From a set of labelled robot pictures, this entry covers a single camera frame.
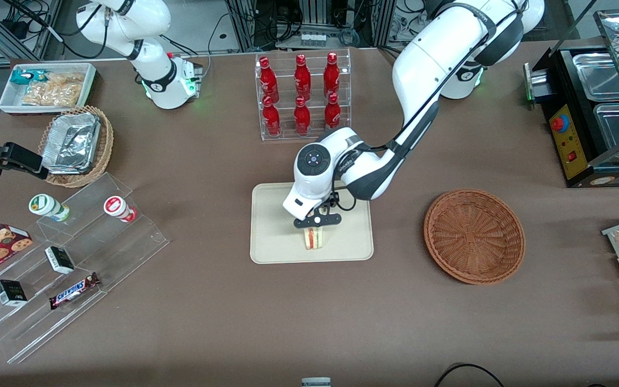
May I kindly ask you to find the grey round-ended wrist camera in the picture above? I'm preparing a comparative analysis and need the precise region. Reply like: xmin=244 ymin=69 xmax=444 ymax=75
xmin=293 ymin=212 xmax=343 ymax=230

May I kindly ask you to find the white connector strip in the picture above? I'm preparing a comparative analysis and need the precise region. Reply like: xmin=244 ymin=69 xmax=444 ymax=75
xmin=298 ymin=32 xmax=328 ymax=48

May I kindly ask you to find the teal snack packet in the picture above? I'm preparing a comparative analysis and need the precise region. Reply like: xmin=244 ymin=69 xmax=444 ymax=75
xmin=10 ymin=69 xmax=48 ymax=86

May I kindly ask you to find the triangular sandwich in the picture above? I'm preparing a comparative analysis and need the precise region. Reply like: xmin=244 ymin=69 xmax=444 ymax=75
xmin=303 ymin=226 xmax=326 ymax=251

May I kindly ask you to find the black floor cable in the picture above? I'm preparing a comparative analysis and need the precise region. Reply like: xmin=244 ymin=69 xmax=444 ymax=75
xmin=434 ymin=363 xmax=506 ymax=387

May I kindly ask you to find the brown wicker basket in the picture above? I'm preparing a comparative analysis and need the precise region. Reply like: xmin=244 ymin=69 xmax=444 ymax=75
xmin=423 ymin=189 xmax=526 ymax=285

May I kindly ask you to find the black hot food cabinet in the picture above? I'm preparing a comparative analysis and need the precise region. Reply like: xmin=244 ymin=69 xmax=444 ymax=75
xmin=522 ymin=8 xmax=619 ymax=188

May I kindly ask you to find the stack of foil trays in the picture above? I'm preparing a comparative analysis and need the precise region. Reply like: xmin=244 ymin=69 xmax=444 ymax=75
xmin=40 ymin=112 xmax=102 ymax=175

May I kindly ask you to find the green-lidded white cup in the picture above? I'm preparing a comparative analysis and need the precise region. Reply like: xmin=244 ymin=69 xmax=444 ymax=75
xmin=28 ymin=193 xmax=71 ymax=223

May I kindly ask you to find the Snickers chocolate bar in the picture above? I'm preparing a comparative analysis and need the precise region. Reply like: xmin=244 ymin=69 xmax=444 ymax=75
xmin=48 ymin=272 xmax=101 ymax=310

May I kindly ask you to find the small black box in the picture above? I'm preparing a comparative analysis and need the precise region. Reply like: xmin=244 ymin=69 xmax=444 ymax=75
xmin=0 ymin=279 xmax=28 ymax=307
xmin=44 ymin=246 xmax=75 ymax=275

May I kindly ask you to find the white rectangular snack bin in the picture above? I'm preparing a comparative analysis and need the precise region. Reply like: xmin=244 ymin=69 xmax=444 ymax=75
xmin=0 ymin=62 xmax=97 ymax=116

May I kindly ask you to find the aluminium equipment rack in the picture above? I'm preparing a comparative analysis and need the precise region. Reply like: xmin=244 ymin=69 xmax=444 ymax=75
xmin=226 ymin=0 xmax=397 ymax=50

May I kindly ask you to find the red-lidded white cup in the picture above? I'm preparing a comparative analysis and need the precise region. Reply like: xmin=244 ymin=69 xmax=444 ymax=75
xmin=103 ymin=196 xmax=138 ymax=223

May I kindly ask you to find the clear acrylic stepped shelf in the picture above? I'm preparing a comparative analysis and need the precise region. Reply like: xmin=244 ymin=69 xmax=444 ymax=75
xmin=0 ymin=172 xmax=171 ymax=364

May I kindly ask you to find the light wicker basket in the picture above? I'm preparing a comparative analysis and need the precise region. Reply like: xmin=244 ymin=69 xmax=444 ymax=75
xmin=38 ymin=105 xmax=114 ymax=188

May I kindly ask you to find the red drink bottle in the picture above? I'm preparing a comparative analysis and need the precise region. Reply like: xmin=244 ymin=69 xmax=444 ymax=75
xmin=294 ymin=54 xmax=312 ymax=102
xmin=323 ymin=52 xmax=341 ymax=101
xmin=293 ymin=96 xmax=312 ymax=137
xmin=260 ymin=56 xmax=280 ymax=103
xmin=262 ymin=96 xmax=282 ymax=137
xmin=323 ymin=92 xmax=342 ymax=131

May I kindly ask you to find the clear acrylic bottle rack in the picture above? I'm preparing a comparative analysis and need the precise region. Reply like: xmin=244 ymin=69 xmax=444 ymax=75
xmin=255 ymin=48 xmax=352 ymax=142

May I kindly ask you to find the beige plastic tray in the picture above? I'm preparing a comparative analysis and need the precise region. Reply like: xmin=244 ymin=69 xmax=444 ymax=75
xmin=250 ymin=180 xmax=374 ymax=265

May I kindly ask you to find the clear bag of crackers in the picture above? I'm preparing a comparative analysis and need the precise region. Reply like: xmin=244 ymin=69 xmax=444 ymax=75
xmin=21 ymin=72 xmax=85 ymax=107

